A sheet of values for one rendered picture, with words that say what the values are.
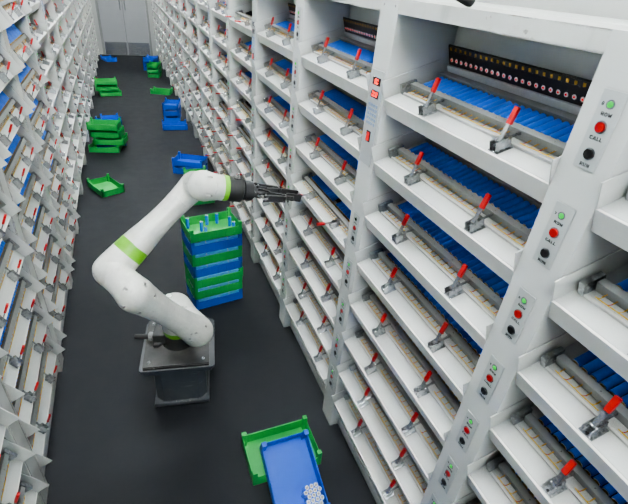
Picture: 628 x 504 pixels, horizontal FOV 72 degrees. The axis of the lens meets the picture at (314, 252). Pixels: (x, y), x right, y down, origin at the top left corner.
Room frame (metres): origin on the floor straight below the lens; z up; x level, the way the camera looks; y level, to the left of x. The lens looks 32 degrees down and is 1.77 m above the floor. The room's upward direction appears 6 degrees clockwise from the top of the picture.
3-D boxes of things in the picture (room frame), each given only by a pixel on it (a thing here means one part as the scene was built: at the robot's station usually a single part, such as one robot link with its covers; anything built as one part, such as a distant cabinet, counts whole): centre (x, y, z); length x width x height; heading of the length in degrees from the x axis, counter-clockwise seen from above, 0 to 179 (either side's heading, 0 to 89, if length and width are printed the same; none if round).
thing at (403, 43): (1.37, -0.23, 0.87); 0.20 x 0.09 x 1.74; 114
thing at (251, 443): (1.12, 0.06, 0.04); 0.30 x 0.20 x 0.08; 114
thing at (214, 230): (2.16, 0.61, 0.52); 0.30 x 0.20 x 0.08; 123
